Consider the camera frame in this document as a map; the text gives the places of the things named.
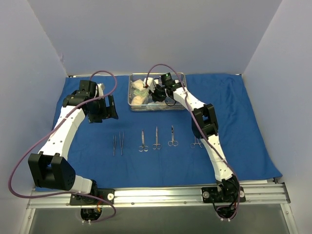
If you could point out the steel surgical scissors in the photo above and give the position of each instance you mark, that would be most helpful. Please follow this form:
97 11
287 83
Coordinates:
172 142

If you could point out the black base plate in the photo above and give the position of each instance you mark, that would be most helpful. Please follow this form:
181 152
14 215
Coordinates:
105 194
217 194

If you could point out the straight steel scissors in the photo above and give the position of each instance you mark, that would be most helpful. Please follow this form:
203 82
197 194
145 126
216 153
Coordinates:
157 145

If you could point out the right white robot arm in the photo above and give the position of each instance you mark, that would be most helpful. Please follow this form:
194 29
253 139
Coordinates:
204 127

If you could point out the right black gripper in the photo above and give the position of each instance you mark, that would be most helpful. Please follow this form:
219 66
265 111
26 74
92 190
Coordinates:
157 93

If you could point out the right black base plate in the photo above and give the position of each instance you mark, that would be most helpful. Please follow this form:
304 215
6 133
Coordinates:
217 194

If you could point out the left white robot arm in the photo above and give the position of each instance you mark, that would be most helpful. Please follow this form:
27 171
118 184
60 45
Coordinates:
49 167

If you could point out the peach gauze pack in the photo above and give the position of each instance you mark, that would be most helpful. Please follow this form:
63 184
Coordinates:
139 100

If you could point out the aluminium front rail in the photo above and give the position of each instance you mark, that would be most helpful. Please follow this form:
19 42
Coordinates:
255 194

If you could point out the green paper packet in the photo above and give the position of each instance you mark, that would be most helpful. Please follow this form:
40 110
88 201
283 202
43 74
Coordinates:
142 93

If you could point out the steel hemostat clamp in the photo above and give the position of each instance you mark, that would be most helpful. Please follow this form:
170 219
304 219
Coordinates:
196 142

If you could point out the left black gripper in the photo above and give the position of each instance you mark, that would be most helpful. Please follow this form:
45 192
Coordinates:
110 107

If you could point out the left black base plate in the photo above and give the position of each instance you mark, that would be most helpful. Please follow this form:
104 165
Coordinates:
105 194

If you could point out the cream gauze pack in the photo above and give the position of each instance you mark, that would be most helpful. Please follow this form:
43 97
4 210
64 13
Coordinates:
138 84

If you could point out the steel tweezers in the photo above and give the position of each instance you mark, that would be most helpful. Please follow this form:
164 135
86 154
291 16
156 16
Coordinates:
121 142
114 144

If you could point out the steel mesh instrument tray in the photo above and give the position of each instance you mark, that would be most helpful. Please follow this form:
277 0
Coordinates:
166 105

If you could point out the blue surgical drape cloth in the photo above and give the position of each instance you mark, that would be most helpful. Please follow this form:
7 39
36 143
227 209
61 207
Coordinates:
91 151

